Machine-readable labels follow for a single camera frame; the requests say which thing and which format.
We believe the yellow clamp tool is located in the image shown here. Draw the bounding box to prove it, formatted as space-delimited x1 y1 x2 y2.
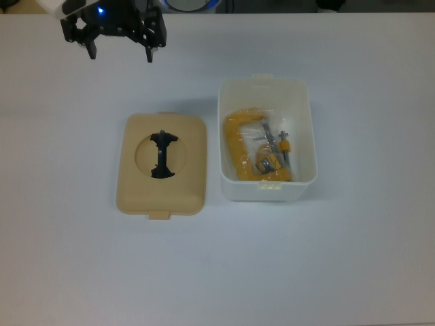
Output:
222 108 295 183

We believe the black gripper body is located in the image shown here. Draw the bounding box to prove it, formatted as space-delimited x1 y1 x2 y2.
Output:
76 10 145 43

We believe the clear plastic bag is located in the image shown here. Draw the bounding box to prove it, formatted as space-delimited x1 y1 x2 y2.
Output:
222 107 302 183

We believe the white round base blue ring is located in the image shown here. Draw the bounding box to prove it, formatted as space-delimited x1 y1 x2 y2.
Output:
162 0 222 12

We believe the dark background object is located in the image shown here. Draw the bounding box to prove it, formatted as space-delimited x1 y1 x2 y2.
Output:
315 0 347 13

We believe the beige lid with black handle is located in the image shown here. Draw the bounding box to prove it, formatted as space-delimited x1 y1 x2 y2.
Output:
115 111 209 221

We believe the white plastic tool case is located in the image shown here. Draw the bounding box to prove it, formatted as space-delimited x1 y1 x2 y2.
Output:
217 73 319 203

